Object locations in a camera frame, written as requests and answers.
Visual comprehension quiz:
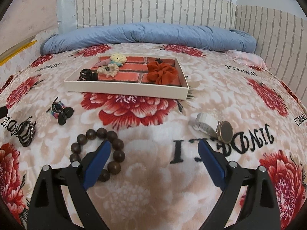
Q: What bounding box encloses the plain black claw clip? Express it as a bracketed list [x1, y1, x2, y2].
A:
[57, 107, 74, 125]

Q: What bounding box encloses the pink hair clip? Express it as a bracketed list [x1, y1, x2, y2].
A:
[92, 59, 112, 68]

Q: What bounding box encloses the wooden bead bracelet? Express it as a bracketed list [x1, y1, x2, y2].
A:
[69, 129, 125, 182]

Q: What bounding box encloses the rust orange scrunchie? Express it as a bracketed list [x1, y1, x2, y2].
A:
[146, 61, 178, 85]

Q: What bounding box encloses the pink pillow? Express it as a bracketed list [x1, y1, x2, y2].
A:
[230, 49, 267, 69]

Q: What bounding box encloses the black hair tie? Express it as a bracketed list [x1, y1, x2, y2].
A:
[78, 69, 99, 82]

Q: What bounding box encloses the pink patterned board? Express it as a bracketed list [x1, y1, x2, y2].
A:
[0, 0, 59, 53]

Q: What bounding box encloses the red floral printed blanket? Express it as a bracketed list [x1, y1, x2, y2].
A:
[0, 42, 307, 230]

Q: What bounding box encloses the clear plastic cylinder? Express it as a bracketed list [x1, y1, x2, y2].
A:
[56, 0, 78, 35]

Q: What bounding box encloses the colourful woven bracelet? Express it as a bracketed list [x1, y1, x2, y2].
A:
[46, 97, 66, 119]

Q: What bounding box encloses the brick pattern tray box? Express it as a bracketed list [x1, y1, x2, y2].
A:
[64, 55, 190, 100]

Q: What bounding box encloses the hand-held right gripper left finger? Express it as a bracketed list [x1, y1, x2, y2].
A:
[27, 139, 112, 230]

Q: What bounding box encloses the rolled blue duvet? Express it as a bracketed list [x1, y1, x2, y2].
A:
[40, 22, 257, 55]

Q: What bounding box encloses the yellow tape strip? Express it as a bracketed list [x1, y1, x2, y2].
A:
[0, 40, 37, 65]

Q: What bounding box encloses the cream scrunchie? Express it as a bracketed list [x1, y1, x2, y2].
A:
[97, 63, 120, 78]

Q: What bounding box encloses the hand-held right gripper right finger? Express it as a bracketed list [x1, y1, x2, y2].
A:
[197, 139, 281, 230]

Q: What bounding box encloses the cream plush hair clip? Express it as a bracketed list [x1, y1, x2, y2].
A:
[109, 53, 127, 67]

